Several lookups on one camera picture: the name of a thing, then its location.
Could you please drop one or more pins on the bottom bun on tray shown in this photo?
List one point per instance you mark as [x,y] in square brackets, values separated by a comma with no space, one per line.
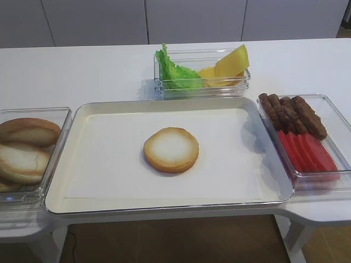
[171,150]

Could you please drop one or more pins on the clear meat tomato container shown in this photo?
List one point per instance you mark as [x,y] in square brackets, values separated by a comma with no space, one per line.
[337,144]

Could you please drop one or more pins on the brown patty rightmost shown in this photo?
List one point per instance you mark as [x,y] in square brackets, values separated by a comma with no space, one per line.
[309,118]

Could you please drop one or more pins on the clear lettuce cheese container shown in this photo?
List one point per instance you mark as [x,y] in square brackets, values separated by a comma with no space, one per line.
[196,60]

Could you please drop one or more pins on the red tomato slice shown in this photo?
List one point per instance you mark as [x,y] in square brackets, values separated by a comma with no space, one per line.
[299,163]
[305,155]
[319,154]
[288,150]

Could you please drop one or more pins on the clear bun container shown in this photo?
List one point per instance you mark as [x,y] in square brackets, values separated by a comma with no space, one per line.
[25,196]

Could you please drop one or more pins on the upright yellow cheese slice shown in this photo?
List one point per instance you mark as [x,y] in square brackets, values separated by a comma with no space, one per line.
[232,64]

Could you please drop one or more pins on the brown patty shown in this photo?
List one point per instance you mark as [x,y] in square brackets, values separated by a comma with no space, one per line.
[287,126]
[299,127]
[269,110]
[309,118]

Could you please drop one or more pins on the bun half middle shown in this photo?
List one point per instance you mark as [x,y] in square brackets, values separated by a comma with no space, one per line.
[23,163]

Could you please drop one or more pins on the green lettuce leaf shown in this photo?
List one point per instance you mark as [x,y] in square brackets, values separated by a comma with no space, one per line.
[175,76]

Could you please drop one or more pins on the brown patty leftmost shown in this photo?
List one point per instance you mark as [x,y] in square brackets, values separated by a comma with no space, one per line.
[269,110]

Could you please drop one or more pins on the white serving tray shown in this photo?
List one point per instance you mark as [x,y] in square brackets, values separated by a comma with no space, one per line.
[102,167]

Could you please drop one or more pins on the top bun upper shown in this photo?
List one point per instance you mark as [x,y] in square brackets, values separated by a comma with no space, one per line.
[36,131]

